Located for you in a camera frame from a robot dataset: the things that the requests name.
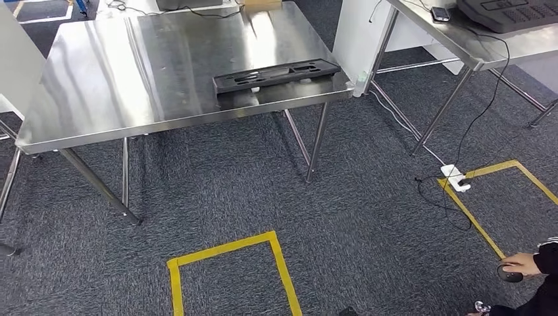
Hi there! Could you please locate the grey equipment case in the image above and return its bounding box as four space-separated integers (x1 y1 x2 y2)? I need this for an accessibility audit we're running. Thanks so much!
156 0 224 12

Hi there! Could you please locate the black thin cable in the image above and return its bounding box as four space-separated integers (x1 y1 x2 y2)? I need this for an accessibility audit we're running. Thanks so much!
107 0 243 20

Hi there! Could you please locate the cardboard box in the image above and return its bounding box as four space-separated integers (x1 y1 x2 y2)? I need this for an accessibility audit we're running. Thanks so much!
243 0 283 12

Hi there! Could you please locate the white partition panel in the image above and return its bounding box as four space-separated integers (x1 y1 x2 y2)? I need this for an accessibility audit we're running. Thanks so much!
0 2 47 120
332 0 465 97

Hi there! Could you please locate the person's hand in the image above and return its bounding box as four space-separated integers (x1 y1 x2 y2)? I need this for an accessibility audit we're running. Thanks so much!
501 253 542 277

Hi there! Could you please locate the black slotted plate part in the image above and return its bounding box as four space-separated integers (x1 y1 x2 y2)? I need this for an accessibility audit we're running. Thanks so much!
212 59 342 95

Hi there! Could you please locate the stainless steel side table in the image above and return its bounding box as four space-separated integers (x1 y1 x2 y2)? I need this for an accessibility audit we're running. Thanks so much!
368 0 558 157

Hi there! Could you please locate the white floor cable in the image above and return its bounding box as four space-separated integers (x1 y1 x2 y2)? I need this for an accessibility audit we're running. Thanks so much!
368 89 446 167

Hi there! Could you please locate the white power strip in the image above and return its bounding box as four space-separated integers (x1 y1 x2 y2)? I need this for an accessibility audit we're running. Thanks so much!
440 163 472 194

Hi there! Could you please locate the stainless steel workbench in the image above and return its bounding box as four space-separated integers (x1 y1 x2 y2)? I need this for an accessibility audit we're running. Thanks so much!
0 1 355 226

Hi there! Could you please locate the black round controller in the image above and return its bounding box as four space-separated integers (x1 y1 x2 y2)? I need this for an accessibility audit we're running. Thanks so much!
497 263 524 284

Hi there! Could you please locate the white table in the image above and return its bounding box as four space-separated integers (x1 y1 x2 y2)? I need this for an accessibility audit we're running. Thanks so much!
95 0 245 20

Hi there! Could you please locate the person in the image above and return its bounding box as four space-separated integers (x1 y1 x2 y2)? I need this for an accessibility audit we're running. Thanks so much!
466 237 558 316

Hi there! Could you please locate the black floor cable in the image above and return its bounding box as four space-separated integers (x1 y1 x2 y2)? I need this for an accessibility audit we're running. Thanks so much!
414 26 558 232

